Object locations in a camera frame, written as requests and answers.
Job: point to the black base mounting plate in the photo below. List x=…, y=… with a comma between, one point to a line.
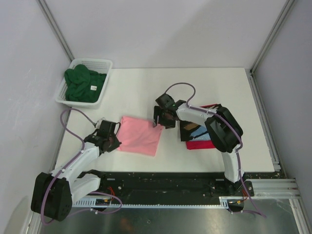
x=123, y=183

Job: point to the green t-shirt in basket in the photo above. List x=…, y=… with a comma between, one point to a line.
x=83, y=85

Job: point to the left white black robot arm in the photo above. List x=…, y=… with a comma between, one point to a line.
x=55, y=192

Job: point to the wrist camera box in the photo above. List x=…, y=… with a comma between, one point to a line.
x=165, y=101
x=108, y=128

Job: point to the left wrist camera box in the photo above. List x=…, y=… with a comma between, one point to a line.
x=108, y=128

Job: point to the black printed t-shirt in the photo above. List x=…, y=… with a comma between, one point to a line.
x=193, y=132

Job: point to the white plastic basket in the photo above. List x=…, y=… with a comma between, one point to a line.
x=99, y=65

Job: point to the red t-shirt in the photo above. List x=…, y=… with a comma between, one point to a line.
x=198, y=145

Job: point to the white slotted cable duct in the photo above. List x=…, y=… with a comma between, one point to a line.
x=97, y=202

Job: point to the left aluminium frame post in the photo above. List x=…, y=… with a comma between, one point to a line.
x=55, y=28

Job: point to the right aluminium frame post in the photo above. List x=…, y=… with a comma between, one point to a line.
x=277, y=26

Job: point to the pink t-shirt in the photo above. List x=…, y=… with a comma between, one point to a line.
x=139, y=136

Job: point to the aluminium frame post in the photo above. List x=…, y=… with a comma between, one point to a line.
x=55, y=28
x=277, y=26

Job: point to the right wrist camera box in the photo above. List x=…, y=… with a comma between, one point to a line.
x=165, y=101

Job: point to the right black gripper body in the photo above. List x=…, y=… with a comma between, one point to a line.
x=164, y=120

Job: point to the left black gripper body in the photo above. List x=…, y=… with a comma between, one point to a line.
x=114, y=143

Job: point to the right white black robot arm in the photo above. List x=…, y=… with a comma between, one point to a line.
x=223, y=129

